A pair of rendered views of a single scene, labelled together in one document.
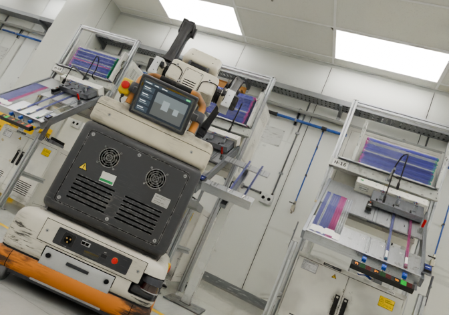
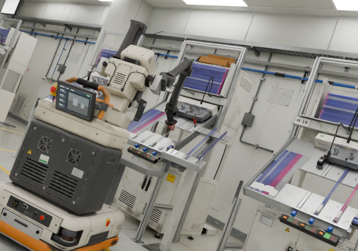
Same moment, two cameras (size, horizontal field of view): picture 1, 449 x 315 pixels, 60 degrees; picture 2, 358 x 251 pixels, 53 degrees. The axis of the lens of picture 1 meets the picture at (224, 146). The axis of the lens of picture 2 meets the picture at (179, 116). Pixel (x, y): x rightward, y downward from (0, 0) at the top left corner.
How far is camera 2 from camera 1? 1.01 m
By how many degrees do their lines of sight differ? 21
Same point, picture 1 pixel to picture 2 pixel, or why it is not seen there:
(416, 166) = not seen: outside the picture
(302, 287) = (259, 239)
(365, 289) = (316, 242)
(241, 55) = (250, 24)
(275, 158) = (285, 118)
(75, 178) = (25, 161)
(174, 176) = (86, 153)
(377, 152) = (336, 106)
